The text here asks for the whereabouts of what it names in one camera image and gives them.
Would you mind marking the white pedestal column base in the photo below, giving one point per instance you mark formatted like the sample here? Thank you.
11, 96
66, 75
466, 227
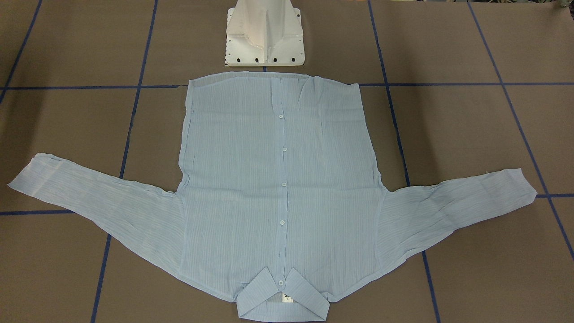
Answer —
264, 33

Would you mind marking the light blue button shirt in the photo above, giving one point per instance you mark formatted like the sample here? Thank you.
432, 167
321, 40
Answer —
281, 208

